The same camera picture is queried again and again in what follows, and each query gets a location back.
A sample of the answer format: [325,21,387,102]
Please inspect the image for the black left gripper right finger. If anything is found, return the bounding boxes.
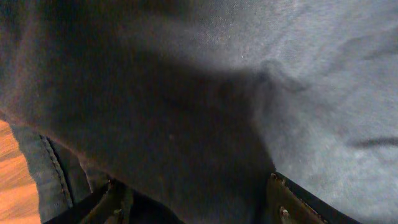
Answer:
[266,172,360,224]

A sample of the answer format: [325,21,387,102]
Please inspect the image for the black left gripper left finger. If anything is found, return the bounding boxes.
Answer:
[45,182,131,224]

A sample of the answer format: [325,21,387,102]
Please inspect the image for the navy blue shorts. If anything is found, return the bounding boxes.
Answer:
[1,0,397,223]

